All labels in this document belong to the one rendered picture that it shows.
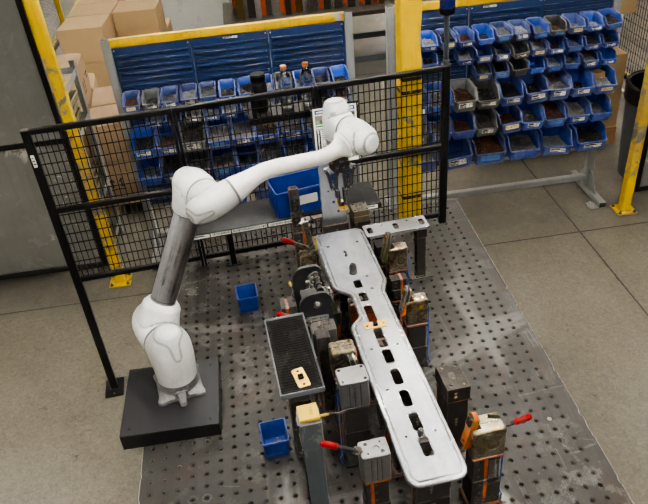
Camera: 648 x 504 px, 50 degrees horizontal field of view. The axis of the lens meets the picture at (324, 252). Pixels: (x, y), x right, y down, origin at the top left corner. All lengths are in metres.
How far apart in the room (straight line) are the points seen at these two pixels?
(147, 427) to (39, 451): 1.27
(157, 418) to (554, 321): 2.41
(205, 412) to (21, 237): 2.37
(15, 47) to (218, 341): 2.00
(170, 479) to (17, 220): 2.48
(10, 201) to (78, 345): 0.97
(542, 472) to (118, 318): 2.84
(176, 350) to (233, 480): 0.51
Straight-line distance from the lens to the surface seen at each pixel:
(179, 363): 2.68
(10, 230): 4.73
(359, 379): 2.25
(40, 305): 4.86
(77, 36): 6.54
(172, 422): 2.71
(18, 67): 4.22
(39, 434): 3.99
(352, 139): 2.47
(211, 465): 2.63
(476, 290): 3.25
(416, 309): 2.66
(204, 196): 2.48
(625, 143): 5.61
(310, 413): 2.09
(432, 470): 2.16
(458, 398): 2.37
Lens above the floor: 2.71
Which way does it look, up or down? 35 degrees down
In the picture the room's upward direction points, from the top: 5 degrees counter-clockwise
